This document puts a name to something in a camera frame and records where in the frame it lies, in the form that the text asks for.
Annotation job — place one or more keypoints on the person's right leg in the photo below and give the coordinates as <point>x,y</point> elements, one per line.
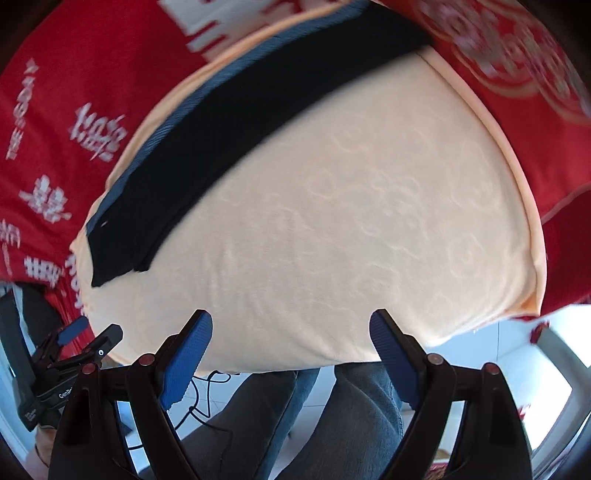
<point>360,424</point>

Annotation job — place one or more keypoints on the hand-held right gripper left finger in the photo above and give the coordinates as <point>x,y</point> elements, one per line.
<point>184,360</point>

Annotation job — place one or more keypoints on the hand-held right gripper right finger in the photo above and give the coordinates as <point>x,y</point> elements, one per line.
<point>395,360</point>

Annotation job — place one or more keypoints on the person's left forearm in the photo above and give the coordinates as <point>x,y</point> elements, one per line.
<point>41,445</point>

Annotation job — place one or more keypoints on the red ornamented cushion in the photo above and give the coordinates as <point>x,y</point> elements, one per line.
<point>508,69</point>

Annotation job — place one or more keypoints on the person's left leg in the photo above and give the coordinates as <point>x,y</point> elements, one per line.
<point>249,424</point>

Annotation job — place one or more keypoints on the peach towel blanket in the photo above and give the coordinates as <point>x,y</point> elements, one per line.
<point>346,207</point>

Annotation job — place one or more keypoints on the person's leg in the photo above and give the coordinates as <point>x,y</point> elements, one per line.
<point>360,424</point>
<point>249,424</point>

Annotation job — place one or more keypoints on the grey metal leg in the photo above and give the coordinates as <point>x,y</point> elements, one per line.
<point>561,355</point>

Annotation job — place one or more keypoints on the black pants with blue stripes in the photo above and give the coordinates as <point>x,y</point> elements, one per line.
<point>207,129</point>

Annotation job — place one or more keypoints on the red printed blanket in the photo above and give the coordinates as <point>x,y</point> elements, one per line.
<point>46,115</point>

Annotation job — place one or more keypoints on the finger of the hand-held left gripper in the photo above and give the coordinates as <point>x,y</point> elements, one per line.
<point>108,337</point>
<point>74,330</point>

